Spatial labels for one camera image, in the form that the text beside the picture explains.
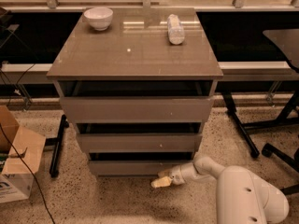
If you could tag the grey drawer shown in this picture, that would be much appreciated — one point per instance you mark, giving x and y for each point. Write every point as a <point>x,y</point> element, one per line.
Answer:
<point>142,137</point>
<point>136,163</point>
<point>136,102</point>

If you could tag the black left table leg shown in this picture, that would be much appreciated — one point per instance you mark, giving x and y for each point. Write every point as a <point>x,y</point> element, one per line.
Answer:
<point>56,143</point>

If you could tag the grey top drawer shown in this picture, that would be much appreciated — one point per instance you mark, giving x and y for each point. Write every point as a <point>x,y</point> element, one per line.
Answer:
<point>136,102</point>

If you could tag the grey drawer cabinet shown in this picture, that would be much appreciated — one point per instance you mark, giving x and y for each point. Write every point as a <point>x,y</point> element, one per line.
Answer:
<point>136,47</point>

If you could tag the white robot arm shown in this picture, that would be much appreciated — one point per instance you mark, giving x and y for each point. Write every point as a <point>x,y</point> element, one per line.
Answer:
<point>242,197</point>

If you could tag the grey middle drawer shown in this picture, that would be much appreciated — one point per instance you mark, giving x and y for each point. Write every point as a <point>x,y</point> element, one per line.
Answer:
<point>142,137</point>

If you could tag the white ceramic bowl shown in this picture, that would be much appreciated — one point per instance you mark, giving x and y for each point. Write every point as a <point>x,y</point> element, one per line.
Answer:
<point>99,17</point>

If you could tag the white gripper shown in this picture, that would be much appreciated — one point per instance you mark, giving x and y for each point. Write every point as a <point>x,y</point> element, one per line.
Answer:
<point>177,174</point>

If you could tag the black table leg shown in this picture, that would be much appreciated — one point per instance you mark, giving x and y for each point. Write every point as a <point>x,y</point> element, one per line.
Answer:
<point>282,119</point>
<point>56,143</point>

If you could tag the open cardboard box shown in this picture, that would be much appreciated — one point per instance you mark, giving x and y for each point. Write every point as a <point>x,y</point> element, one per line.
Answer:
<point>21,151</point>

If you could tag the grey bottom drawer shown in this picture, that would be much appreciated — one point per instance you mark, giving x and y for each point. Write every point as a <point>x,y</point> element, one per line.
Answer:
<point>136,163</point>

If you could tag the black office chair base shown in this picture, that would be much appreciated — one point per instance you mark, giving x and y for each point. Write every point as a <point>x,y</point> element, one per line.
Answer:
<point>268,150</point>

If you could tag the black right table leg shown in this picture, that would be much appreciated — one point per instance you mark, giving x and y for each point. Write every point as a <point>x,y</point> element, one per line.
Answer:
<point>282,119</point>

